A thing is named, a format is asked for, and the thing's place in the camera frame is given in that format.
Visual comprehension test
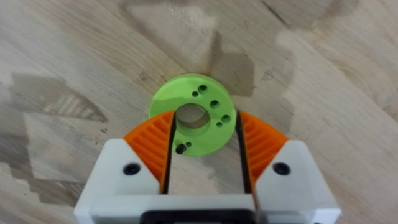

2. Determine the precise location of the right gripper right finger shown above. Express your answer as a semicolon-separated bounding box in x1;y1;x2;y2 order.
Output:
235;110;342;224

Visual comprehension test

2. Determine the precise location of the green disc with holes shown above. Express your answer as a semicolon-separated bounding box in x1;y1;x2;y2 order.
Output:
148;73;237;157

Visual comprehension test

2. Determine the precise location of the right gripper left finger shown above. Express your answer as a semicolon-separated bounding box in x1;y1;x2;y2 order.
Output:
73;109;177;224

